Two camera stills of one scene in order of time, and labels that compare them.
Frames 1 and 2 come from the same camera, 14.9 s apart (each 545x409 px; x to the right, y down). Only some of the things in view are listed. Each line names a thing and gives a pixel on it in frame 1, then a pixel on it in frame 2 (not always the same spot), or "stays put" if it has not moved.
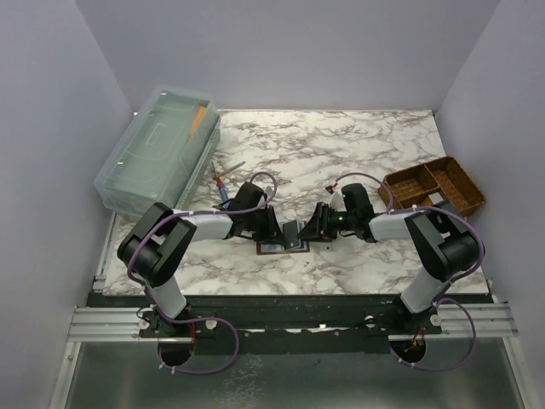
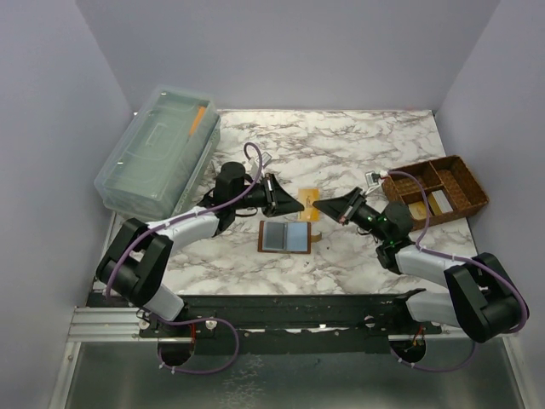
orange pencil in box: x=200 y=113 stays put
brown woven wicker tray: x=412 y=187 stays put
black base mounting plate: x=289 y=324 stays put
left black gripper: x=272 y=233 → x=278 y=202
